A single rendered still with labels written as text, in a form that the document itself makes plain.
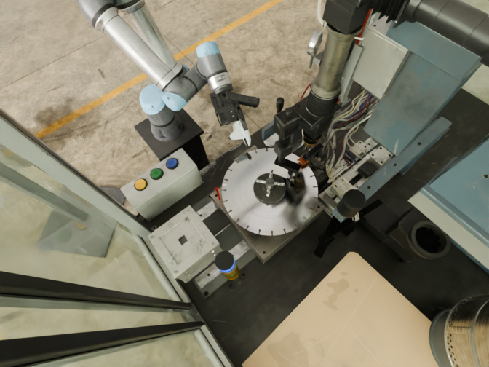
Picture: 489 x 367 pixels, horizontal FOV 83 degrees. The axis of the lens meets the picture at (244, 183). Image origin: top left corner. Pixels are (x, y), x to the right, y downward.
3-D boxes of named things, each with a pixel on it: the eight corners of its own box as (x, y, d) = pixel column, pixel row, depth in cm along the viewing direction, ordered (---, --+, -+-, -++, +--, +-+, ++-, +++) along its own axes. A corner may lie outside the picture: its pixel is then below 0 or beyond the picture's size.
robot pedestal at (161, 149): (161, 188, 204) (112, 124, 136) (205, 157, 213) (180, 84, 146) (191, 229, 189) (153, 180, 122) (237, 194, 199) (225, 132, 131)
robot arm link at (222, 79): (226, 76, 99) (229, 69, 91) (231, 88, 100) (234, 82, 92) (207, 83, 98) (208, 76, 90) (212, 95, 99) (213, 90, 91)
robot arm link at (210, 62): (210, 49, 99) (220, 37, 92) (222, 79, 101) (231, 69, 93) (191, 53, 96) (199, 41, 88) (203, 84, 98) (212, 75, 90)
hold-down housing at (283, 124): (279, 162, 86) (284, 121, 67) (271, 151, 87) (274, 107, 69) (294, 155, 87) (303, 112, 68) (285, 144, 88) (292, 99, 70)
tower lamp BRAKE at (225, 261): (223, 276, 66) (222, 274, 64) (212, 261, 68) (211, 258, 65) (239, 263, 68) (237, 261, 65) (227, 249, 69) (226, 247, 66)
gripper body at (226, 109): (220, 128, 101) (208, 96, 99) (242, 120, 102) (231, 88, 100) (223, 126, 93) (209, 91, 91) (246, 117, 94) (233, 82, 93)
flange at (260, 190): (262, 169, 99) (262, 165, 96) (290, 181, 96) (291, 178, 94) (247, 194, 95) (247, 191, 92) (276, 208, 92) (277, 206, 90)
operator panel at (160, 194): (148, 222, 114) (133, 209, 100) (135, 202, 118) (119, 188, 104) (204, 182, 120) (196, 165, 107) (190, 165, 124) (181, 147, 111)
